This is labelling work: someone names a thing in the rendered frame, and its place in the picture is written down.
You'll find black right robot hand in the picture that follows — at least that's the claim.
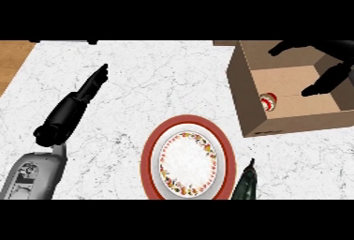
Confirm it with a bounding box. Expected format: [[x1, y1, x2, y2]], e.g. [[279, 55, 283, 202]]
[[267, 40, 354, 98]]

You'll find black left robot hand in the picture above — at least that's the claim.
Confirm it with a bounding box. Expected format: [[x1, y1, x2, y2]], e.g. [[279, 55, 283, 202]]
[[32, 63, 111, 148]]

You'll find red and white cupcake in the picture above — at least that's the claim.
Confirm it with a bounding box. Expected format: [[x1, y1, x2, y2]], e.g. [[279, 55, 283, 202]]
[[258, 92, 279, 113]]

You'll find brown cardboard box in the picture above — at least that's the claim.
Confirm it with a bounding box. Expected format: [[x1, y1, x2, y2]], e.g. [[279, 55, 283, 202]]
[[211, 40, 354, 139]]

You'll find dark green bottle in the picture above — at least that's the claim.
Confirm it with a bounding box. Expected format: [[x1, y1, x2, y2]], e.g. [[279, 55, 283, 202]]
[[230, 157, 258, 201]]

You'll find red rimmed floral plate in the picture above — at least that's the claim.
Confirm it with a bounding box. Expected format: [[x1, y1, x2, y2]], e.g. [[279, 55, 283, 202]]
[[140, 113, 237, 201]]

